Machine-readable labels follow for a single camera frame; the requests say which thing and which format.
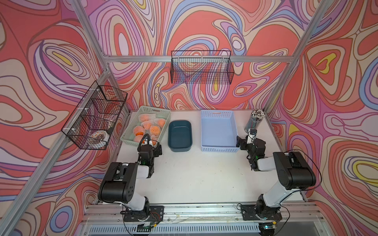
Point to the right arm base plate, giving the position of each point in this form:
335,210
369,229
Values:
262,213

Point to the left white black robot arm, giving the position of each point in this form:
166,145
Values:
119,183

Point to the netted orange back right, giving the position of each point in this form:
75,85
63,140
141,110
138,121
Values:
160,122

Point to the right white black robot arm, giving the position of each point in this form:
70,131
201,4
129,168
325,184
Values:
293,171

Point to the green plastic basket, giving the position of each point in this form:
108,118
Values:
128,136

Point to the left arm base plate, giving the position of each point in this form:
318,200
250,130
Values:
148,214

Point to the black wire basket wall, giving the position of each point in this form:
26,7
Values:
99,109
201,67

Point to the netted orange front left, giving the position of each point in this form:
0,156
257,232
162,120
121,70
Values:
139,138

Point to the dark teal plastic tub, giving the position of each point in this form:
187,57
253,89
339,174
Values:
180,137

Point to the light blue plastic basket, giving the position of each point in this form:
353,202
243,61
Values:
218,131

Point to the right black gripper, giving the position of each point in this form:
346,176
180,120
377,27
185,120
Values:
244,143

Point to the cup of pencils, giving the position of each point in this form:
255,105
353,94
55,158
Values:
255,118

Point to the black wire basket left wall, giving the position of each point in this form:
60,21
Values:
99,109

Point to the black wire basket back wall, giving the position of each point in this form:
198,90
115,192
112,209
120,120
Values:
201,67

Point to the item in left wire basket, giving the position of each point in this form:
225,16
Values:
98,139

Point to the netted orange left middle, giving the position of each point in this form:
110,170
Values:
139,130

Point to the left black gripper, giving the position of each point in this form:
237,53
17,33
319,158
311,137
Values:
151,146

